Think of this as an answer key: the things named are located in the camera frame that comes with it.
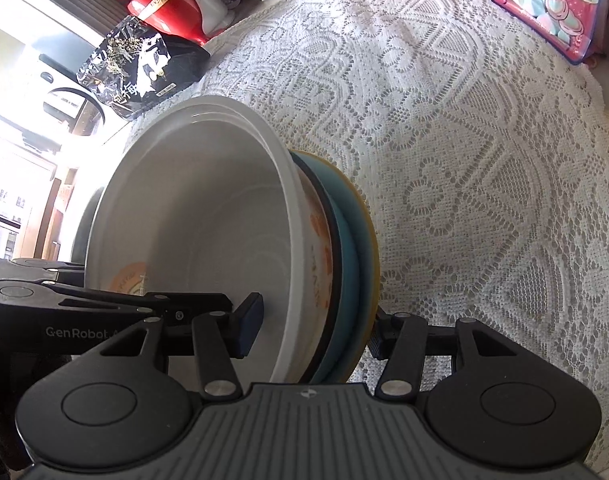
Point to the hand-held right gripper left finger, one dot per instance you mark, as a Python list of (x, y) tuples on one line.
[(252, 320)]

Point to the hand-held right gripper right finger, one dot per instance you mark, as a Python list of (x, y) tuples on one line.
[(384, 335)]

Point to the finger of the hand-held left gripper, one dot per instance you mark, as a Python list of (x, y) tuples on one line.
[(49, 269), (109, 300)]

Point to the stainless steel bowl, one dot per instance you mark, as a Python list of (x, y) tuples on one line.
[(87, 230)]

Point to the blue-rimmed bowl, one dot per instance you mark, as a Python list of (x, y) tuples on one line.
[(347, 270)]

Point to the white bowl with orange print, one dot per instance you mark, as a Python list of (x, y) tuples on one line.
[(194, 200)]

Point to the brown wooden side table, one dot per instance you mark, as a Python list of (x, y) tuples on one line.
[(59, 210)]

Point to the white washing machine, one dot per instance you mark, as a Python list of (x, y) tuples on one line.
[(59, 110)]

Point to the white lace tablecloth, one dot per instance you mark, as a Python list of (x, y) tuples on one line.
[(459, 160)]

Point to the black snack bag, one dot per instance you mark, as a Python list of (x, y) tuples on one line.
[(134, 70)]

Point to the grey ribbed pillar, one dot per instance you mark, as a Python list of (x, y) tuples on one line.
[(99, 5)]

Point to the red trash bin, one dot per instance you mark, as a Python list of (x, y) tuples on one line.
[(174, 5)]

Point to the white cylindrical appliance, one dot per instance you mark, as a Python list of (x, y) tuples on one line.
[(217, 15)]

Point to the pink marshmallow packet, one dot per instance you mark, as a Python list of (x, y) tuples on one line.
[(549, 5)]

